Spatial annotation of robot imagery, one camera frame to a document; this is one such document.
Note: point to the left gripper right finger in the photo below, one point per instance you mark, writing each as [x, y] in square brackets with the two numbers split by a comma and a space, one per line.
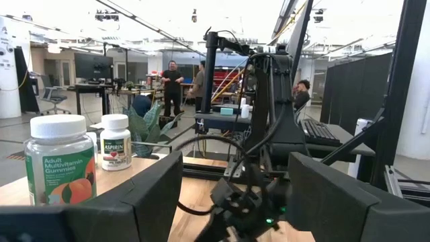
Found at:
[336, 208]

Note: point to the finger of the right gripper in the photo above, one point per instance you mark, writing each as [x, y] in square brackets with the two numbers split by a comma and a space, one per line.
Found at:
[211, 228]

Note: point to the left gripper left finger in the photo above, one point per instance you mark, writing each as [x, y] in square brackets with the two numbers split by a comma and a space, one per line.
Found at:
[144, 208]

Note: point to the large brown bottle white cap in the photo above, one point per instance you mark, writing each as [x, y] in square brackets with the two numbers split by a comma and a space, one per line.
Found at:
[116, 144]

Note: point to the large bottle green orange label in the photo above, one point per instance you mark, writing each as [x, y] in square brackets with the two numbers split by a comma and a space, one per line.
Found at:
[60, 161]

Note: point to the dark grey keyboard desk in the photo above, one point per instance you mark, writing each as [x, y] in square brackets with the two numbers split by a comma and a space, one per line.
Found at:
[339, 148]

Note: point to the snake plant in white pot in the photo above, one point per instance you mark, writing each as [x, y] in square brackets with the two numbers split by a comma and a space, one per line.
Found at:
[144, 131]

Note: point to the pink backlit keyboard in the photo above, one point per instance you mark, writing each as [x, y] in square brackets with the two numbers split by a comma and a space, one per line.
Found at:
[319, 132]

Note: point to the dark grey side desk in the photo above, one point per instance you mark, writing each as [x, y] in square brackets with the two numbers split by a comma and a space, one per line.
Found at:
[221, 121]

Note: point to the teal box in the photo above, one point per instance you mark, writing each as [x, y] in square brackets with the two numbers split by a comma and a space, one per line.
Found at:
[226, 111]

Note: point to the dark blue office chair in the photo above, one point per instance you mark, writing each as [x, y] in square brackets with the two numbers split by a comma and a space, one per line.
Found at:
[141, 105]

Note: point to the person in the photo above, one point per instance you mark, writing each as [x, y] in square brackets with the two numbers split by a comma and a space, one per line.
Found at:
[199, 85]
[172, 87]
[301, 95]

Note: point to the black room divider panels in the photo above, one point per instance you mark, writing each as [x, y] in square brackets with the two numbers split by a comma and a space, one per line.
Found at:
[356, 90]

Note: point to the red storage rack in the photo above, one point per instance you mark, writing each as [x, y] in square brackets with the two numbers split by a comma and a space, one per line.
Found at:
[223, 78]

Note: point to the black background desk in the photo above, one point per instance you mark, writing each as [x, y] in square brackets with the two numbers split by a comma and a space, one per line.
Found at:
[90, 88]

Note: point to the black diagonal pole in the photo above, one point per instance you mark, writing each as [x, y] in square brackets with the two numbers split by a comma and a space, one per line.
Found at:
[210, 74]

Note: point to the grey office chair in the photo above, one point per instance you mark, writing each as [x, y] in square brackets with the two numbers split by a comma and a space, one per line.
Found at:
[52, 95]

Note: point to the dark computer monitor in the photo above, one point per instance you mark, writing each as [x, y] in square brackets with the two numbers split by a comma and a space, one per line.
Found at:
[93, 66]

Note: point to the black leaning panel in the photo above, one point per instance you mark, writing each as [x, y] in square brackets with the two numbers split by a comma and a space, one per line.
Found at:
[26, 80]

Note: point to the black overhead bar with lights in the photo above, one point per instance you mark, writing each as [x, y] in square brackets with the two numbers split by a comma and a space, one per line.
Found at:
[148, 25]

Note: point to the wooden shelf black metal frame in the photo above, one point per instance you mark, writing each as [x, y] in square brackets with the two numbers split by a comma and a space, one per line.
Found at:
[111, 178]

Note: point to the yellow slanted rail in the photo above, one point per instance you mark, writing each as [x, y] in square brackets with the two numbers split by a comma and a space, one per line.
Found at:
[228, 85]

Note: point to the black aluminium frame rails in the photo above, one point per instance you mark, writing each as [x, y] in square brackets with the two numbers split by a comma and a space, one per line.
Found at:
[403, 84]

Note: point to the black slanted frame beam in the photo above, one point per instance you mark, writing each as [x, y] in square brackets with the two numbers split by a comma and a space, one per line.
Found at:
[299, 37]

